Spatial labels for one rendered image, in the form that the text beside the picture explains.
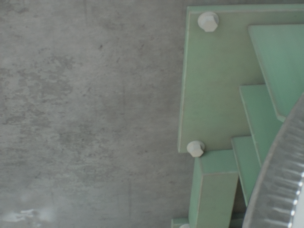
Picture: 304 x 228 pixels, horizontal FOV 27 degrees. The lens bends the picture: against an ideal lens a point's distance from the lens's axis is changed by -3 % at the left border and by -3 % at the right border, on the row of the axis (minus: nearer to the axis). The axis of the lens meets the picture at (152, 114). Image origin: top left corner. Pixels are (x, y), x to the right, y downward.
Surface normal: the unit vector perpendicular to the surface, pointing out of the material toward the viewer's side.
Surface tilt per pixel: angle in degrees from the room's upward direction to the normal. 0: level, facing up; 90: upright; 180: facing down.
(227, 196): 0
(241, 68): 0
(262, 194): 90
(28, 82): 0
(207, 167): 90
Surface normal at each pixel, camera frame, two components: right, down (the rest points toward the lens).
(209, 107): 0.11, 0.71
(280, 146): 0.00, -0.70
